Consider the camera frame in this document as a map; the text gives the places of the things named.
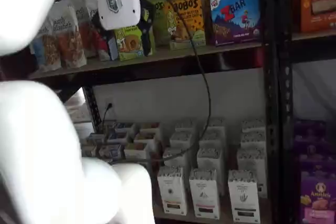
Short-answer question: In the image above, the white box green strip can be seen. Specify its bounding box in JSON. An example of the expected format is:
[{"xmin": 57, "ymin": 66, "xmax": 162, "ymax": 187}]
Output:
[
  {"xmin": 227, "ymin": 169, "xmax": 261, "ymax": 222},
  {"xmin": 236, "ymin": 147, "xmax": 268, "ymax": 199},
  {"xmin": 241, "ymin": 118, "xmax": 266, "ymax": 133},
  {"xmin": 240, "ymin": 130, "xmax": 266, "ymax": 151}
]

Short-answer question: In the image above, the green Bobo's apple pie box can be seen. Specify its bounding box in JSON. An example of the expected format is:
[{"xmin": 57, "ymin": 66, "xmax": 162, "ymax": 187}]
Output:
[
  {"xmin": 113, "ymin": 23, "xmax": 156, "ymax": 61},
  {"xmin": 149, "ymin": 0, "xmax": 172, "ymax": 47}
]

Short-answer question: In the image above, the yellow Bobo's peanut butter box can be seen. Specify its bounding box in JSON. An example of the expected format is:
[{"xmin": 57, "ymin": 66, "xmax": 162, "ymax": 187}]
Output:
[{"xmin": 166, "ymin": 0, "xmax": 207, "ymax": 49}]

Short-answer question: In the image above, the blue flax plus oatmeal box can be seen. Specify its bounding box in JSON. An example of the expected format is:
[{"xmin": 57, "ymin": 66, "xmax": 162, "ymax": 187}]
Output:
[
  {"xmin": 107, "ymin": 130, "xmax": 132, "ymax": 144},
  {"xmin": 98, "ymin": 143, "xmax": 123, "ymax": 159},
  {"xmin": 114, "ymin": 121, "xmax": 138, "ymax": 133}
]

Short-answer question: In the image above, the white box yellow strip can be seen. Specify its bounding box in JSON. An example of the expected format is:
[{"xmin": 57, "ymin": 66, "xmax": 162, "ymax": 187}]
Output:
[
  {"xmin": 169, "ymin": 130, "xmax": 197, "ymax": 151},
  {"xmin": 162, "ymin": 147, "xmax": 189, "ymax": 169},
  {"xmin": 174, "ymin": 119, "xmax": 197, "ymax": 133},
  {"xmin": 156, "ymin": 165, "xmax": 189, "ymax": 216}
]

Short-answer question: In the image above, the blue ZBar box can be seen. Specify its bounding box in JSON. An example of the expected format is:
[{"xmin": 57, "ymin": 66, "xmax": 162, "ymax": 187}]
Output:
[{"xmin": 209, "ymin": 0, "xmax": 263, "ymax": 47}]

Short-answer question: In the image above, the white box pink strip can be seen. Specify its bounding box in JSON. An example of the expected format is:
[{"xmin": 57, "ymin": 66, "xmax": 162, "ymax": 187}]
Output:
[
  {"xmin": 198, "ymin": 126, "xmax": 226, "ymax": 149},
  {"xmin": 206, "ymin": 117, "xmax": 226, "ymax": 130},
  {"xmin": 196, "ymin": 145, "xmax": 224, "ymax": 196},
  {"xmin": 188, "ymin": 167, "xmax": 221, "ymax": 220}
]

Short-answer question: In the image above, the black metal shelf rack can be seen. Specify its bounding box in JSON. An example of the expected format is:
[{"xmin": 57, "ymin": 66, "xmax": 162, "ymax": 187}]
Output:
[
  {"xmin": 277, "ymin": 0, "xmax": 336, "ymax": 224},
  {"xmin": 26, "ymin": 0, "xmax": 278, "ymax": 224}
]

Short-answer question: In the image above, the orange Annie's box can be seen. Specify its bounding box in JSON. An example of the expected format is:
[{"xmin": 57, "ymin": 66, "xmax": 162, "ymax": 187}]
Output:
[{"xmin": 299, "ymin": 0, "xmax": 336, "ymax": 34}]

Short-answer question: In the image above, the purple Annie's box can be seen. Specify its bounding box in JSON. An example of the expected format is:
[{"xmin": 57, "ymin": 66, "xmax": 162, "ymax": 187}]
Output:
[
  {"xmin": 293, "ymin": 119, "xmax": 328, "ymax": 156},
  {"xmin": 299, "ymin": 153, "xmax": 336, "ymax": 175},
  {"xmin": 300, "ymin": 170, "xmax": 336, "ymax": 224}
]

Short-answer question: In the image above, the purely elizabeth granola bag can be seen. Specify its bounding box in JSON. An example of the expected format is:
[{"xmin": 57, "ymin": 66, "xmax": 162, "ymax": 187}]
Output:
[{"xmin": 75, "ymin": 0, "xmax": 97, "ymax": 59}]

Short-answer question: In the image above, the granola bag red label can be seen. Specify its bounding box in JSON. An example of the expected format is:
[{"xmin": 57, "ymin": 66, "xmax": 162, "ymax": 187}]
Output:
[{"xmin": 83, "ymin": 0, "xmax": 112, "ymax": 61}]

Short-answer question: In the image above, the granola bag orange label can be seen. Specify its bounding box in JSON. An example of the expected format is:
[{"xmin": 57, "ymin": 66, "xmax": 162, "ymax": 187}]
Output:
[{"xmin": 48, "ymin": 0, "xmax": 88, "ymax": 69}]

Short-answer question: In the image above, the granola bag blue label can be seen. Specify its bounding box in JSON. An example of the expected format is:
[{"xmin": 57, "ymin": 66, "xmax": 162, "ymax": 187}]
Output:
[{"xmin": 29, "ymin": 11, "xmax": 63, "ymax": 73}]

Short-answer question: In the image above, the dark brown couch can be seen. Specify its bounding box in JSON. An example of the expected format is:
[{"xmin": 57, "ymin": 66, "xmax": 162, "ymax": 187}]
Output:
[{"xmin": 0, "ymin": 50, "xmax": 32, "ymax": 82}]

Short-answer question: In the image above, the white wall outlet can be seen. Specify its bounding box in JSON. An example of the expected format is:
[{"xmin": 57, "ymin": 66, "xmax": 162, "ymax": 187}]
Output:
[{"xmin": 104, "ymin": 97, "xmax": 116, "ymax": 114}]

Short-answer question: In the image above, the black power plug cord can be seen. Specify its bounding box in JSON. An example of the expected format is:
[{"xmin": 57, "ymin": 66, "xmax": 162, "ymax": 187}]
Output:
[{"xmin": 101, "ymin": 102, "xmax": 114, "ymax": 137}]

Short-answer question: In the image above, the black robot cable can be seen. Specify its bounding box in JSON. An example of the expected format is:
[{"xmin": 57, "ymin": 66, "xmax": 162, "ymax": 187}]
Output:
[{"xmin": 88, "ymin": 0, "xmax": 212, "ymax": 166}]

